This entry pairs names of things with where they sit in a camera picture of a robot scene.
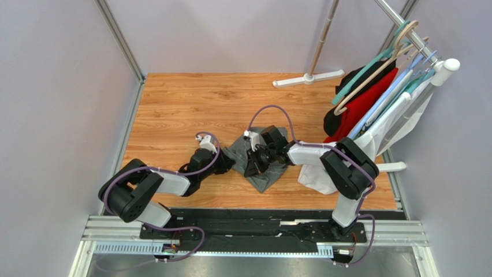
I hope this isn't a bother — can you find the grey felt napkin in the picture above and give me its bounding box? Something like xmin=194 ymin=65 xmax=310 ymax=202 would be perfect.
xmin=223 ymin=127 xmax=288 ymax=193

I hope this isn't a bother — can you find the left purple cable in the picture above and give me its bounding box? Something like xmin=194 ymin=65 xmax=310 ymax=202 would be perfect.
xmin=102 ymin=132 xmax=221 ymax=264

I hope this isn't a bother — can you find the teal hanger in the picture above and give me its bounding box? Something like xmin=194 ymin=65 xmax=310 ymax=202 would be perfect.
xmin=331 ymin=20 xmax=411 ymax=107

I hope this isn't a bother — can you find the wooden hanger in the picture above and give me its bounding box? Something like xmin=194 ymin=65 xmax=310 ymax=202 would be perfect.
xmin=332 ymin=20 xmax=419 ymax=115

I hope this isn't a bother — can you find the black garment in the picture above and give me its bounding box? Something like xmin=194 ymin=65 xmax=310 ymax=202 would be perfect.
xmin=323 ymin=60 xmax=396 ymax=143

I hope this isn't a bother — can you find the red garment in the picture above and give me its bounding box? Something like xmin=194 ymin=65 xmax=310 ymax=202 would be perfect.
xmin=323 ymin=68 xmax=398 ymax=143

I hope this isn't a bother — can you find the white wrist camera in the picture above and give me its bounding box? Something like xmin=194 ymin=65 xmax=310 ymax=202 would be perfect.
xmin=243 ymin=130 xmax=261 ymax=151
xmin=195 ymin=134 xmax=217 ymax=154

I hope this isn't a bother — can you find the white garment with green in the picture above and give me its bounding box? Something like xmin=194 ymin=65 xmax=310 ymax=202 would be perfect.
xmin=298 ymin=69 xmax=435 ymax=195

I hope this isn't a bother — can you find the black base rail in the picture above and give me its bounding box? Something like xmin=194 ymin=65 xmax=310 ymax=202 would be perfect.
xmin=140 ymin=208 xmax=370 ymax=253

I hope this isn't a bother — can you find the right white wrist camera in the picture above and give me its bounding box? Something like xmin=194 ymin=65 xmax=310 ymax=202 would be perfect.
xmin=243 ymin=130 xmax=261 ymax=151

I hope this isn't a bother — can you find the white clothes rack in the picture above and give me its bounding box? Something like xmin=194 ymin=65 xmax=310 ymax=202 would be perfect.
xmin=272 ymin=1 xmax=459 ymax=154

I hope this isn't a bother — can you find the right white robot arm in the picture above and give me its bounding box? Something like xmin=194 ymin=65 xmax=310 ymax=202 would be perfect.
xmin=244 ymin=125 xmax=379 ymax=240

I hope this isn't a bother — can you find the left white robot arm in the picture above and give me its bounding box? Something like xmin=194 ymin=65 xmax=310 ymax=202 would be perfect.
xmin=98 ymin=148 xmax=235 ymax=228

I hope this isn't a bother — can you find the light blue hanger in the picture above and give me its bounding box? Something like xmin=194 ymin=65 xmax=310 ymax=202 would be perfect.
xmin=348 ymin=54 xmax=432 ymax=139

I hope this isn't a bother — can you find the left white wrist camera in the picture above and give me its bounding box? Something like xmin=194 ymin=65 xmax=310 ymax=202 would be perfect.
xmin=195 ymin=134 xmax=217 ymax=154

